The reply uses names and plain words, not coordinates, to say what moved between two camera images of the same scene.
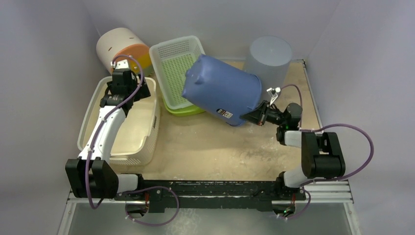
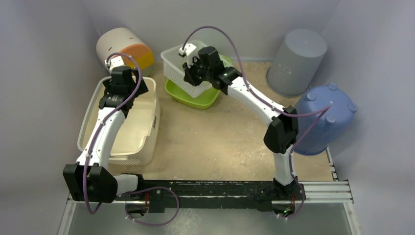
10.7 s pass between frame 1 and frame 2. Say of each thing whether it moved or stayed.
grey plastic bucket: moved
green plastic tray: moved
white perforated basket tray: moved
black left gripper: stayed
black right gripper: moved
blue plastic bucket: moved
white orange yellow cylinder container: stayed
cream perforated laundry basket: stayed
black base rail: stayed
